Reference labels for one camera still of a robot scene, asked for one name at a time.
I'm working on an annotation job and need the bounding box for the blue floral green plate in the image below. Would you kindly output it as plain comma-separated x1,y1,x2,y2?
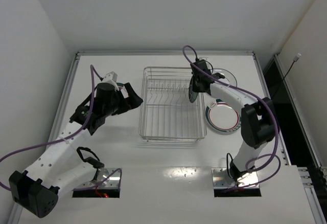
188,78,201,103

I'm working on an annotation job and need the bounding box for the white plate grey rim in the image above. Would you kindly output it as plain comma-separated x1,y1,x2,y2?
212,68,238,86

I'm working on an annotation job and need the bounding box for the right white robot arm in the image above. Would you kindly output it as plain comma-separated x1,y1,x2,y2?
189,58,279,183

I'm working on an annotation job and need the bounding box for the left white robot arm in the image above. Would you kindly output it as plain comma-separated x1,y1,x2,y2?
9,81,143,218

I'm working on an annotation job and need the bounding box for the left green red rimmed plate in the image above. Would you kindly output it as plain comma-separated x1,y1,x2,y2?
115,82,129,98

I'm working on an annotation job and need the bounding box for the green red rimmed plate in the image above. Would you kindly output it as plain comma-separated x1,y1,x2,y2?
205,99,241,135
115,82,129,98

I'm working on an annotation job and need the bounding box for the right green red rimmed plate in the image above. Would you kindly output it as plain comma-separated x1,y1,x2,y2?
205,99,241,135

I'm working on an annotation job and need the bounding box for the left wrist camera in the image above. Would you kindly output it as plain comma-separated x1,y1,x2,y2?
103,72,118,82

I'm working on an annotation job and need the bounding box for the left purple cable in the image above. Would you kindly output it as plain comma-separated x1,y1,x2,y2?
0,64,123,191

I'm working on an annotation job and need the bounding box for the purple cable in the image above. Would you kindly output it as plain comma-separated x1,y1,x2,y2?
0,64,123,191
182,45,282,193

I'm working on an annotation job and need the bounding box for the metal wire dish rack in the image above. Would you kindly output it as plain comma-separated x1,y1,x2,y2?
139,66,207,143

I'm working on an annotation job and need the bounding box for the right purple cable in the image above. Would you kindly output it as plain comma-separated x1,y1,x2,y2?
182,45,282,193

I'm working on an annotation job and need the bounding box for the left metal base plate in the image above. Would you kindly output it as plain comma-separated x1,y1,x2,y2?
74,168,122,191

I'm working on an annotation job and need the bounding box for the metal base plate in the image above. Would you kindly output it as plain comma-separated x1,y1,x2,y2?
211,168,260,190
74,168,122,191

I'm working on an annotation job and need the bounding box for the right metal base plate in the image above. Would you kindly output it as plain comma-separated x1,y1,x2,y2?
211,168,260,190

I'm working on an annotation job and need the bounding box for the black wall cable white plug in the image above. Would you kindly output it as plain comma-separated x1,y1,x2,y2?
271,53,301,99

